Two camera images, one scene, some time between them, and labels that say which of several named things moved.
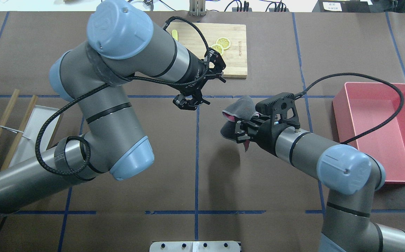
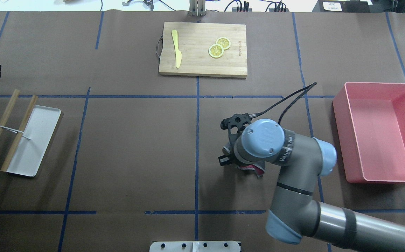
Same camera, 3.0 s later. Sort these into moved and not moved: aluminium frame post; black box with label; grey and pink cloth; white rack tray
Moved: grey and pink cloth
Not moved: white rack tray; aluminium frame post; black box with label
